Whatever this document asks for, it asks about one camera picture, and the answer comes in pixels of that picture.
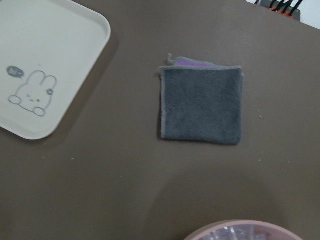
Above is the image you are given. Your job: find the pink bowl of ice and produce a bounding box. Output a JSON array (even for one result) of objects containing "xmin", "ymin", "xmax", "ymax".
[{"xmin": 186, "ymin": 220, "xmax": 302, "ymax": 240}]

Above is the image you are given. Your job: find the grey folded cloth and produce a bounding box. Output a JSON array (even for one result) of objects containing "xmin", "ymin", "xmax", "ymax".
[{"xmin": 159, "ymin": 54, "xmax": 244, "ymax": 145}]

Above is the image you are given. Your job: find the cream rabbit tray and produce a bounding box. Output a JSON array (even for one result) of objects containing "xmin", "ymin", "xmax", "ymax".
[{"xmin": 0, "ymin": 0, "xmax": 111, "ymax": 140}]

